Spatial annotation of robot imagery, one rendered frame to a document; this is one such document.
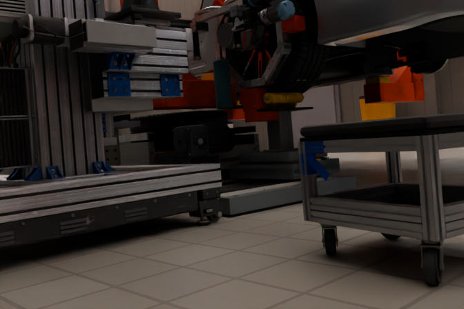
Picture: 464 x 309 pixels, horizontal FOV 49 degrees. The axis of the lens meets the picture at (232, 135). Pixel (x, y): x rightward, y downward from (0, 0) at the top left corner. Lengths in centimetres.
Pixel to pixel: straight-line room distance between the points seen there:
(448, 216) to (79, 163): 133
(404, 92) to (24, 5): 346
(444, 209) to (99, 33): 115
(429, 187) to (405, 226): 11
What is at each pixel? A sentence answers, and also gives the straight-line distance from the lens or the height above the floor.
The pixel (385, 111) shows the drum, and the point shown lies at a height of 50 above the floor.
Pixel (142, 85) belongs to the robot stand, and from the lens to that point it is 196.
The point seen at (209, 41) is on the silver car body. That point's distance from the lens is 317.
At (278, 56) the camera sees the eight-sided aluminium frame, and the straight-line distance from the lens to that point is 255.
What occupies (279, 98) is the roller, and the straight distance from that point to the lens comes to 264.
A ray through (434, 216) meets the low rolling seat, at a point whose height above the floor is 14.
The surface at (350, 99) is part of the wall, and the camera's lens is 746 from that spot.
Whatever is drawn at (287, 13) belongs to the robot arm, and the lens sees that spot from 222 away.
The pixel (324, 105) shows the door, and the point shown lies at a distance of 765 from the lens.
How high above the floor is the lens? 33
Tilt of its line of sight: level
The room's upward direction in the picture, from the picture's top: 4 degrees counter-clockwise
